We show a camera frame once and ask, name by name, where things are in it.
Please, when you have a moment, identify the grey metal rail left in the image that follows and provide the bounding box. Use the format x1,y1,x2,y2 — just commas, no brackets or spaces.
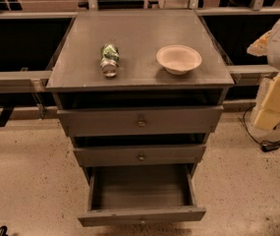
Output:
0,71,51,93

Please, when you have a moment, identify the grey middle drawer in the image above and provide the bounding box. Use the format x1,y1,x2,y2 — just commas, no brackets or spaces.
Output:
74,145,205,167

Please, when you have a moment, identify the white paper bowl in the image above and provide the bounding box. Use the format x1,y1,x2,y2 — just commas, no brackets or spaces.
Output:
156,45,202,75

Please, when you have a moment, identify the grey drawer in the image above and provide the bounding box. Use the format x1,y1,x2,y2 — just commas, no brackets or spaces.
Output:
57,106,223,137
74,145,205,167
79,164,205,227

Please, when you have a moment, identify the black power adapter with cable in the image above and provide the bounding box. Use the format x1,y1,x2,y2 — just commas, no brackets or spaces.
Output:
241,107,280,153

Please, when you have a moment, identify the grey metal rail right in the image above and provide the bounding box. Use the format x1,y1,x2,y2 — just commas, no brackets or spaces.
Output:
227,65,278,87

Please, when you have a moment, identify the grey wooden drawer cabinet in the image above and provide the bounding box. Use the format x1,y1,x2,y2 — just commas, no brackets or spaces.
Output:
45,9,236,182

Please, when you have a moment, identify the black object bottom left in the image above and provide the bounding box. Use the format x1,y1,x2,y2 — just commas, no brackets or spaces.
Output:
0,226,8,236

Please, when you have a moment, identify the grey bottom drawer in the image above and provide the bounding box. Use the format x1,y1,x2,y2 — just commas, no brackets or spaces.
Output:
79,164,205,227

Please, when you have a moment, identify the crushed green soda can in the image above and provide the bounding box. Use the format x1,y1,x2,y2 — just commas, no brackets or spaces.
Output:
100,43,120,78

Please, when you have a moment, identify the grey metal rail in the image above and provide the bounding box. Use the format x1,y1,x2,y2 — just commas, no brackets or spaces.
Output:
0,71,51,93
227,65,278,87

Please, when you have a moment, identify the grey top drawer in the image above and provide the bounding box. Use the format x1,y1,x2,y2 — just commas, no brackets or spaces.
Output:
57,106,223,137

